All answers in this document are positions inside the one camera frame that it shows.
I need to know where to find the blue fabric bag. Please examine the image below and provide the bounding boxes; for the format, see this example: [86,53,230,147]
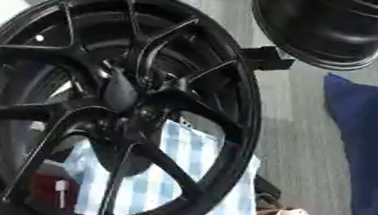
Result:
[307,71,378,215]

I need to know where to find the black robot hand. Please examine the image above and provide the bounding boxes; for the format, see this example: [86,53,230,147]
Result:
[82,64,165,181]

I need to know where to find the black wheel rim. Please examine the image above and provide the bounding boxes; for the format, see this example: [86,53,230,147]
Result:
[244,0,378,75]

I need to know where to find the red box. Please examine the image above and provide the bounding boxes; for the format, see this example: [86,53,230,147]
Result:
[26,170,85,215]

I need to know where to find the black wheel stand bracket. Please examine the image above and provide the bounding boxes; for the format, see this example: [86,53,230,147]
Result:
[238,42,298,75]

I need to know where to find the large black spoked wheel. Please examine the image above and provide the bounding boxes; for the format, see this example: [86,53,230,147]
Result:
[0,0,276,215]

